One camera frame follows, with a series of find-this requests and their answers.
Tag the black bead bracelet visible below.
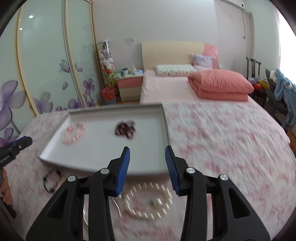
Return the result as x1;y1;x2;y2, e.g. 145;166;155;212
43;168;63;193

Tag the thin silver bangle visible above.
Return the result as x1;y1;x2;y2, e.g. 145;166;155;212
83;194;122;229

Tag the large pink bead bracelet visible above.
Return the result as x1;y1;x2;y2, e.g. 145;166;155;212
62;121;88;145

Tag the white pearl bracelet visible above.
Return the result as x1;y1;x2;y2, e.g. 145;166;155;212
122;181;174;220

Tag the dark red garnet bracelet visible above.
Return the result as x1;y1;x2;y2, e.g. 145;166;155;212
114;119;137;140

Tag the person's left hand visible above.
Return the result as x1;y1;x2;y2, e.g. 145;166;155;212
1;169;13;205

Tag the grey shallow cardboard tray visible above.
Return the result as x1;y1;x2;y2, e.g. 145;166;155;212
38;103;169;176

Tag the pink floral tablecloth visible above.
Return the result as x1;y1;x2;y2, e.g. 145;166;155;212
4;98;291;241

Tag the sliding wardrobe with flowers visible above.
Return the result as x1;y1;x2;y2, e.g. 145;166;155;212
1;1;102;145

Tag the red waste basket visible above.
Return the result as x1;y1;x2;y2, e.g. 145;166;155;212
101;86;116;105

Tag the yellow green plush toy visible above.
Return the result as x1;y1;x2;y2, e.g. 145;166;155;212
105;72;116;87

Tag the grey armchair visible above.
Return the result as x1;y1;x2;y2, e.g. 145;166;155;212
264;69;287;125

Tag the clear tube of plush toys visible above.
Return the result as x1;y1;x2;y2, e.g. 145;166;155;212
98;40;115;81

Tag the pink bedside table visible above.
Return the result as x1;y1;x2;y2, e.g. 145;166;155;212
117;76;143;101

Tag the white mug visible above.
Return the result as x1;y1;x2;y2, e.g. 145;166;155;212
122;69;128;77

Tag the folded coral duvet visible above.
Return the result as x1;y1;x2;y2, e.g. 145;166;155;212
188;69;254;101

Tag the bed with pink sheet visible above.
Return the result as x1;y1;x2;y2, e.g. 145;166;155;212
139;69;255;105

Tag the blue plush garment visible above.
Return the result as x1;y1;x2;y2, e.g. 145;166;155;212
274;69;296;128

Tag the dark wooden chair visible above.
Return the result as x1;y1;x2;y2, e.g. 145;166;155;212
246;57;261;80

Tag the lilac square cushion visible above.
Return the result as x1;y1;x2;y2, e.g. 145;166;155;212
192;54;213;71

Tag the floral white pillow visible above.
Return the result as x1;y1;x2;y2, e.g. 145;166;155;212
155;64;197;76

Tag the beige pink headboard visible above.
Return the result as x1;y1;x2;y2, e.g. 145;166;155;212
141;40;219;70

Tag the white air conditioner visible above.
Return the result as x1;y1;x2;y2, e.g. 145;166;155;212
221;0;245;11

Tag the wall switch plate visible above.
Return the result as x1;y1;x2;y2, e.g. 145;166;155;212
125;38;135;43

